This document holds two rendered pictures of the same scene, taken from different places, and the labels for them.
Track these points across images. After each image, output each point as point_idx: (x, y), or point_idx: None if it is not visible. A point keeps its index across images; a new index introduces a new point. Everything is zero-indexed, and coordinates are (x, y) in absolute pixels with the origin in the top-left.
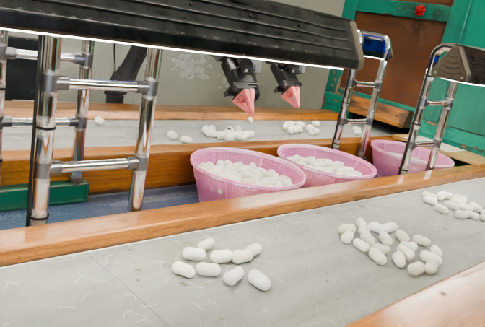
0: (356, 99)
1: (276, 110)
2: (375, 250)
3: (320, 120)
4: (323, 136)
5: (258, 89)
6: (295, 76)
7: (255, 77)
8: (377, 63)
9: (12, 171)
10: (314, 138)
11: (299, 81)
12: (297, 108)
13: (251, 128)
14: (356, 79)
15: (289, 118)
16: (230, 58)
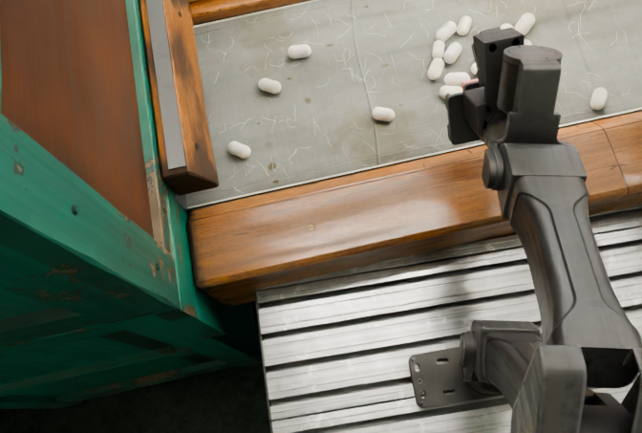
0: (191, 140)
1: (473, 181)
2: None
3: (317, 178)
4: (433, 22)
5: (481, 323)
6: (475, 94)
7: (497, 341)
8: (95, 65)
9: None
10: (471, 7)
11: (456, 94)
12: (355, 242)
13: (613, 54)
14: (132, 168)
15: (443, 156)
16: None
